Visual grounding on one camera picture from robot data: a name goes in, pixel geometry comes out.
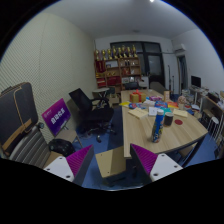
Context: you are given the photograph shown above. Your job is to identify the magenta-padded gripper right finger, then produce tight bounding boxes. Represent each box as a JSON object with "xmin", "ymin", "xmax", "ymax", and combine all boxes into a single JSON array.
[{"xmin": 129, "ymin": 143, "xmax": 184, "ymax": 185}]

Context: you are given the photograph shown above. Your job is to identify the yellow gift box red ribbon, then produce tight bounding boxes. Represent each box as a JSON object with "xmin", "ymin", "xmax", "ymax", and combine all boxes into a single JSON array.
[{"xmin": 129, "ymin": 89, "xmax": 147, "ymax": 104}]

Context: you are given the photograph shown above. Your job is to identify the small tan carton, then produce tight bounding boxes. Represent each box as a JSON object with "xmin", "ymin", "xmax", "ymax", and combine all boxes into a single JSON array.
[{"xmin": 163, "ymin": 90, "xmax": 171, "ymax": 103}]

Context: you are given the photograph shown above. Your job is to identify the white air conditioner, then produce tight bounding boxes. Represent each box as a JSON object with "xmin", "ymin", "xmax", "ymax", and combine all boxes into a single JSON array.
[{"xmin": 173, "ymin": 43, "xmax": 187, "ymax": 53}]

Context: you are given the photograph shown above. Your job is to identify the black office chair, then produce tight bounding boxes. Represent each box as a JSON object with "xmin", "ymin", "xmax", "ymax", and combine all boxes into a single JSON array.
[
  {"xmin": 123, "ymin": 81, "xmax": 140, "ymax": 91},
  {"xmin": 68, "ymin": 87, "xmax": 116, "ymax": 143}
]

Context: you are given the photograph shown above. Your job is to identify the dark suitcase tan trim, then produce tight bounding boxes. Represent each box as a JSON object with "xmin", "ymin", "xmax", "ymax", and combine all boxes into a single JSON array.
[{"xmin": 0, "ymin": 82, "xmax": 39, "ymax": 156}]

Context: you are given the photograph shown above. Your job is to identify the dark cup white rim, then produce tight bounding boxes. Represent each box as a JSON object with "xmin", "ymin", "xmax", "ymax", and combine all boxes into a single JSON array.
[{"xmin": 163, "ymin": 112, "xmax": 175, "ymax": 127}]

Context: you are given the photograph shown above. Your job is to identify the grey striped chair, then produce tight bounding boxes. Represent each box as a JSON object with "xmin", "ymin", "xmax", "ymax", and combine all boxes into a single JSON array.
[{"xmin": 8, "ymin": 126, "xmax": 51, "ymax": 168}]

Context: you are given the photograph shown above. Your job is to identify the wooden shelf unit with trophies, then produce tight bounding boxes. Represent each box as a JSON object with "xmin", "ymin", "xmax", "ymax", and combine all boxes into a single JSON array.
[{"xmin": 94, "ymin": 44, "xmax": 143, "ymax": 90}]

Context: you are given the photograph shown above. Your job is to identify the small white round table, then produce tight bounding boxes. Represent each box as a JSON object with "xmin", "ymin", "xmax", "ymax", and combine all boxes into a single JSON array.
[{"xmin": 92, "ymin": 87, "xmax": 110, "ymax": 100}]

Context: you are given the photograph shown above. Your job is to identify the black bag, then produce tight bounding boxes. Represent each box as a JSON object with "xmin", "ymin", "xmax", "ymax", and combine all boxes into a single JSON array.
[{"xmin": 48, "ymin": 138, "xmax": 76, "ymax": 158}]

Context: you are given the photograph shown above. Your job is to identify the purple sign board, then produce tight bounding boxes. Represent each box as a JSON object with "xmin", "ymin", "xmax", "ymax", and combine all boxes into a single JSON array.
[{"xmin": 41, "ymin": 97, "xmax": 72, "ymax": 138}]

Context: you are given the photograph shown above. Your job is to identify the long wooden side desk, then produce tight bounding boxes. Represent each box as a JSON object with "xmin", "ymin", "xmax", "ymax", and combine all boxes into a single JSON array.
[{"xmin": 189, "ymin": 85, "xmax": 224, "ymax": 134}]

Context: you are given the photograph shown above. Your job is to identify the black computer monitor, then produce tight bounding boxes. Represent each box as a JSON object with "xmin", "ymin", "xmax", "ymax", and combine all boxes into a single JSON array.
[{"xmin": 190, "ymin": 75, "xmax": 202, "ymax": 89}]

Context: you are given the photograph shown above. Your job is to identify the pink packet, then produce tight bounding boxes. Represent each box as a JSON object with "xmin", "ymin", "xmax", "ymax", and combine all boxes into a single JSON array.
[{"xmin": 148, "ymin": 95, "xmax": 163, "ymax": 102}]

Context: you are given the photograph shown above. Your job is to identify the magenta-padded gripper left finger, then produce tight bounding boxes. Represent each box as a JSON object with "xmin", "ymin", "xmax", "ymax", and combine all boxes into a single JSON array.
[{"xmin": 43, "ymin": 144, "xmax": 95, "ymax": 187}]

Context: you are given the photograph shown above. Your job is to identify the pink flowers in white pot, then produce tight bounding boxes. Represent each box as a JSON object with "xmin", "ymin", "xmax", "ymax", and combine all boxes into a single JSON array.
[{"xmin": 177, "ymin": 95, "xmax": 188, "ymax": 111}]

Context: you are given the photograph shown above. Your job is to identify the white round stool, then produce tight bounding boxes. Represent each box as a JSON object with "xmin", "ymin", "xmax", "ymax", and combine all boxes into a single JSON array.
[{"xmin": 207, "ymin": 116, "xmax": 220, "ymax": 141}]

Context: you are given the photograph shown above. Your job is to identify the yellow envelope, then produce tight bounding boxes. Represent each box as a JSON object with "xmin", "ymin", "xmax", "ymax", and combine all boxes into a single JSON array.
[
  {"xmin": 173, "ymin": 108, "xmax": 189, "ymax": 118},
  {"xmin": 127, "ymin": 107, "xmax": 149, "ymax": 120}
]

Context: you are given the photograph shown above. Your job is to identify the blue drink bottle white cap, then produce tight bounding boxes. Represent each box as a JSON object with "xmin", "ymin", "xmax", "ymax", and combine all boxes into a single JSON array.
[{"xmin": 151, "ymin": 109, "xmax": 165, "ymax": 144}]

